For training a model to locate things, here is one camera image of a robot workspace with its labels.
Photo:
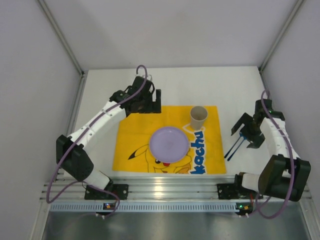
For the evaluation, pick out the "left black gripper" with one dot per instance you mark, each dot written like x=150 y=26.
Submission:
x=152 y=108

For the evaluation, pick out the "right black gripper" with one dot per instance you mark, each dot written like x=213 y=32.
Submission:
x=250 y=129

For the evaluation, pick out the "purple plastic plate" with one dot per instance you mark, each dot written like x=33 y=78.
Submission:
x=168 y=144

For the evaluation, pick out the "beige paper cup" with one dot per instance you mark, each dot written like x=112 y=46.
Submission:
x=198 y=115

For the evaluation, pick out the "yellow Pikachu placemat cloth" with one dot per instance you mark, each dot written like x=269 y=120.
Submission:
x=205 y=153

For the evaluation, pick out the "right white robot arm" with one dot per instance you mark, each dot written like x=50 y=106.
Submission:
x=285 y=174

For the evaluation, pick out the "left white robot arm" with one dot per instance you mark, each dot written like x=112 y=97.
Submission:
x=72 y=152

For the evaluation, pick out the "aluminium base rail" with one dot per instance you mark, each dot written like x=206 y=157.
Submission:
x=145 y=195

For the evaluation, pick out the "right aluminium frame post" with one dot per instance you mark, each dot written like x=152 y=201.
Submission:
x=298 y=4

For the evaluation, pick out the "aluminium frame post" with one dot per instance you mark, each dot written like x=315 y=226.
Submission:
x=298 y=4
x=60 y=35

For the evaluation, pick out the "left aluminium frame post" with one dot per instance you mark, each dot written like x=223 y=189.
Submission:
x=60 y=35

